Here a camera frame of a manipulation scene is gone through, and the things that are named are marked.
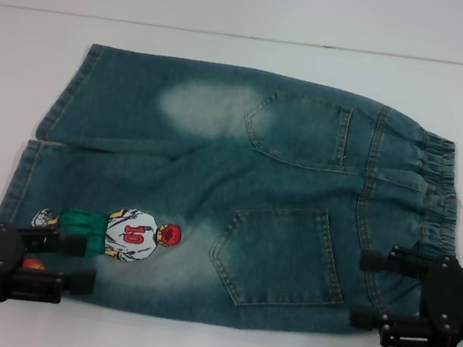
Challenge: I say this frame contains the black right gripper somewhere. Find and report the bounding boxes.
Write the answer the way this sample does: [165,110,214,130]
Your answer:
[344,239,463,347]

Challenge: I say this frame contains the blue denim shorts with print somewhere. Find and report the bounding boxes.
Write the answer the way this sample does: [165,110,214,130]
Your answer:
[0,32,463,347]

